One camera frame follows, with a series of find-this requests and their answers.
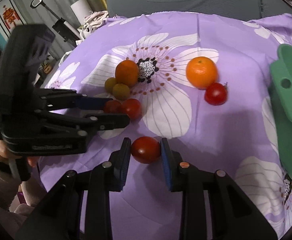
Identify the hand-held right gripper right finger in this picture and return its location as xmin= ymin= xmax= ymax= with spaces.
xmin=160 ymin=137 xmax=277 ymax=240

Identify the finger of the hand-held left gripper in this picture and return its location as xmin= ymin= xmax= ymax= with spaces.
xmin=36 ymin=88 xmax=123 ymax=112
xmin=35 ymin=110 xmax=131 ymax=140

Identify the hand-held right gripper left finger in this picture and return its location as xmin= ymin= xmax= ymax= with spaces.
xmin=16 ymin=137 xmax=132 ymax=240

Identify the red cherry tomato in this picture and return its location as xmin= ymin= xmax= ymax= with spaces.
xmin=103 ymin=100 xmax=122 ymax=114
xmin=120 ymin=98 xmax=142 ymax=120
xmin=131 ymin=136 xmax=161 ymax=164

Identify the small yellow plum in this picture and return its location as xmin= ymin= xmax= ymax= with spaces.
xmin=104 ymin=77 xmax=118 ymax=92
xmin=112 ymin=83 xmax=131 ymax=100

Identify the orange mandarin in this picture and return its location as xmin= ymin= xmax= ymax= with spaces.
xmin=186 ymin=57 xmax=218 ymax=89
xmin=115 ymin=60 xmax=139 ymax=85

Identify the red tomato with stem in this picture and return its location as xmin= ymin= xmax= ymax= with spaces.
xmin=204 ymin=82 xmax=229 ymax=106

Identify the green plastic basin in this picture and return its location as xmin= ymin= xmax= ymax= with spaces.
xmin=269 ymin=44 xmax=292 ymax=183

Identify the person's left forearm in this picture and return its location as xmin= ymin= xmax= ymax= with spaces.
xmin=0 ymin=155 xmax=47 ymax=215

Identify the person's left hand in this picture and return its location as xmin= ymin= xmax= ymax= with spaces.
xmin=0 ymin=139 xmax=40 ymax=168

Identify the small potted plant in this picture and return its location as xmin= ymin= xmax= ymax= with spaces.
xmin=40 ymin=60 xmax=54 ymax=75

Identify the purple floral cloth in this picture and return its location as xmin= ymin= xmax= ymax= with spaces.
xmin=37 ymin=12 xmax=292 ymax=240

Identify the black phone stand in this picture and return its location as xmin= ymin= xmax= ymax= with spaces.
xmin=30 ymin=0 xmax=83 ymax=48

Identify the white cylinder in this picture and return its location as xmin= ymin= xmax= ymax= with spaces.
xmin=70 ymin=0 xmax=93 ymax=25

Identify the wall poster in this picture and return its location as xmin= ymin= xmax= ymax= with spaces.
xmin=0 ymin=0 xmax=24 ymax=34

